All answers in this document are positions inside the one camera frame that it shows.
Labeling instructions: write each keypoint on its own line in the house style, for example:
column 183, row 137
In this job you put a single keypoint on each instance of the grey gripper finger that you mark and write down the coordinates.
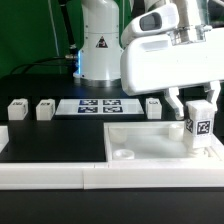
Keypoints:
column 212, row 89
column 171, row 96

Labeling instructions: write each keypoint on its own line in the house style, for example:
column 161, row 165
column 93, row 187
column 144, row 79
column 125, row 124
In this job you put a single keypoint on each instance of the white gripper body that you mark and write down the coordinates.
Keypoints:
column 150, row 64

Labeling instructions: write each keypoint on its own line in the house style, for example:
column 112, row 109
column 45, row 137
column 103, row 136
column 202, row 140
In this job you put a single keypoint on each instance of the white square table top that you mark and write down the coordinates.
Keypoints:
column 143, row 142

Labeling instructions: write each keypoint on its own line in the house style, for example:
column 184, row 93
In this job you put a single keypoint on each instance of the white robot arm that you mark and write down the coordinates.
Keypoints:
column 100, row 57

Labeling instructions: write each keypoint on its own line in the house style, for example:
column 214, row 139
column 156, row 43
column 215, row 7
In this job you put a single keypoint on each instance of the white U-shaped obstacle fence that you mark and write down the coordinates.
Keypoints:
column 106, row 174

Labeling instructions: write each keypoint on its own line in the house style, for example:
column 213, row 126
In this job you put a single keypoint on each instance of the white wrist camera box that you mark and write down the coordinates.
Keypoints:
column 157, row 21

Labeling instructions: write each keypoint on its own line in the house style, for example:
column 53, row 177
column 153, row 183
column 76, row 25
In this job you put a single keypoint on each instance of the white marker base plate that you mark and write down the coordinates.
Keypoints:
column 99, row 107

